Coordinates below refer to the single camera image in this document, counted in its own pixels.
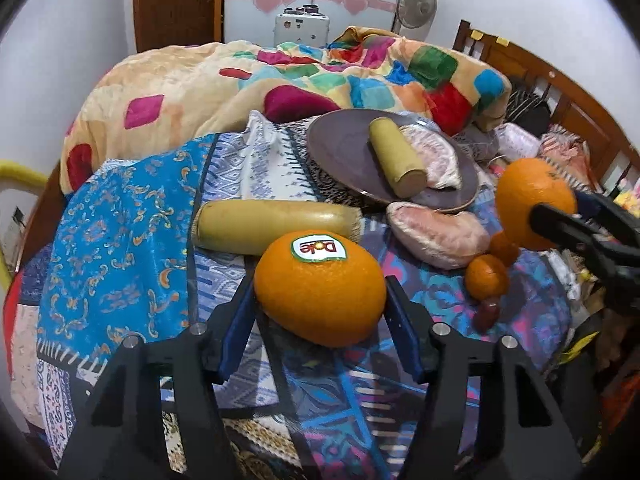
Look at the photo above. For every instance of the plain large orange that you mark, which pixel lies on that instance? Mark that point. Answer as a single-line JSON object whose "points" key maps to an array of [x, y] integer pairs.
{"points": [[525, 187]]}

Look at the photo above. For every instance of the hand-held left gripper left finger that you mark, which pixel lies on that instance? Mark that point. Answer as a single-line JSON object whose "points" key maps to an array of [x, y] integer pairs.
{"points": [[237, 325]]}

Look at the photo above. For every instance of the wooden bed headboard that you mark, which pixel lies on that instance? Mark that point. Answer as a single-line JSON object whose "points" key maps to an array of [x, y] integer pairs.
{"points": [[565, 90]]}

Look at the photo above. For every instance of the small tangerine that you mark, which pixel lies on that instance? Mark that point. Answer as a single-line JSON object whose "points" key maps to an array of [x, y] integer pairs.
{"points": [[502, 250], [486, 276]]}

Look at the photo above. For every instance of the round purple plate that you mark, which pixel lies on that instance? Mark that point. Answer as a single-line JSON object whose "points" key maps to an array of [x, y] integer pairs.
{"points": [[340, 152]]}

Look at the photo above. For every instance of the brown wooden door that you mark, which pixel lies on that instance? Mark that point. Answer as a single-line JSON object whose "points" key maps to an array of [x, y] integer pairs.
{"points": [[172, 5]]}

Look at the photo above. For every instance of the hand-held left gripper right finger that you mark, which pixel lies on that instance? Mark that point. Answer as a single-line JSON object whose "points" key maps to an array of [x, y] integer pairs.
{"points": [[402, 330]]}

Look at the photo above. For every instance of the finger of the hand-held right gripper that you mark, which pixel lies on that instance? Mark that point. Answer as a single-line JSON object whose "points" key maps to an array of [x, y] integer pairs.
{"points": [[565, 225], [587, 203]]}

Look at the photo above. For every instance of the pink white floral cloth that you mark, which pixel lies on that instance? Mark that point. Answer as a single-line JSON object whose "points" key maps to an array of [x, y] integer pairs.
{"points": [[520, 140]]}

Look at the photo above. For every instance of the dark striped cloth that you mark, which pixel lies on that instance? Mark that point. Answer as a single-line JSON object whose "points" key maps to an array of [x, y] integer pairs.
{"points": [[527, 107]]}

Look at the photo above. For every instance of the patchwork printed bed cloth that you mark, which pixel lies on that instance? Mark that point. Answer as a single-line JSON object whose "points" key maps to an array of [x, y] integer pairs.
{"points": [[130, 240]]}

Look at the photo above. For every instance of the yellow padded rail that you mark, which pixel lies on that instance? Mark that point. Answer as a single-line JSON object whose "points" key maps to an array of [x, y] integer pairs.
{"points": [[20, 172]]}

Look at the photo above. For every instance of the red jujube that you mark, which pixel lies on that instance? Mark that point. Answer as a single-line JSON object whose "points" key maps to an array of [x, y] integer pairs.
{"points": [[486, 314]]}

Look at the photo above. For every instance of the large orange with sticker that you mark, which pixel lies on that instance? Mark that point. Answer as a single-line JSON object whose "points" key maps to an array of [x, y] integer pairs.
{"points": [[320, 295]]}

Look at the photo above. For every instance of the standing electric fan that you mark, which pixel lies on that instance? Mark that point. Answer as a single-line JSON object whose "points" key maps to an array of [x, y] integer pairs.
{"points": [[417, 5]]}

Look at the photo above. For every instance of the colourful checked fleece blanket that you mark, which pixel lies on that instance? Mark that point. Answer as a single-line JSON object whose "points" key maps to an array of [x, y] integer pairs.
{"points": [[200, 90]]}

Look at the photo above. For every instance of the raw chicken piece on cloth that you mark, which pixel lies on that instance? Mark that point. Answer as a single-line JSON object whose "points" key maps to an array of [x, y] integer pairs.
{"points": [[435, 237]]}

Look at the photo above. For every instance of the white appliance with knobs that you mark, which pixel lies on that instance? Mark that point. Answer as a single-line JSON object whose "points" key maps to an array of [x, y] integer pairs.
{"points": [[301, 27]]}

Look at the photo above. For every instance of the peeled pomelo segment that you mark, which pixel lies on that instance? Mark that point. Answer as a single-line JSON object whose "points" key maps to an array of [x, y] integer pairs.
{"points": [[440, 160]]}

